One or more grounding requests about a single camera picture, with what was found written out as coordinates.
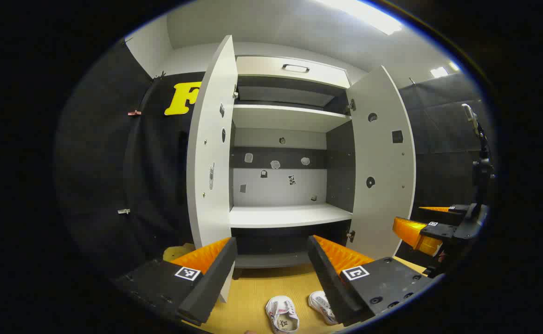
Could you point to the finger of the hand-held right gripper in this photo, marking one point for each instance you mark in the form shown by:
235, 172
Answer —
413, 234
443, 209

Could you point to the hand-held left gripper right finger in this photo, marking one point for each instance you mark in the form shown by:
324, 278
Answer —
329, 283

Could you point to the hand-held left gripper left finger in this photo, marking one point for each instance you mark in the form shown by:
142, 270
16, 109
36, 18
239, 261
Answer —
209, 287

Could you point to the white canvas shoe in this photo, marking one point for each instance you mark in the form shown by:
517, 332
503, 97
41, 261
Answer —
320, 304
281, 315

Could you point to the white door with cat sticker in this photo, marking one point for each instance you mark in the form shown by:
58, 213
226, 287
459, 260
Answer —
385, 208

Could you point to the white door with phone sticker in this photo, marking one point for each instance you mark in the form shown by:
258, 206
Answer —
202, 139

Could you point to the yellow plush toy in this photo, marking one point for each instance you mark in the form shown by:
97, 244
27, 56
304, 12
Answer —
175, 253

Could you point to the small ceiling light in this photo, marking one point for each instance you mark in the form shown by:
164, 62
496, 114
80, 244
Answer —
439, 72
454, 66

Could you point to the black backdrop cloth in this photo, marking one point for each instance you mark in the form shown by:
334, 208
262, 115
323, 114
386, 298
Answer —
104, 162

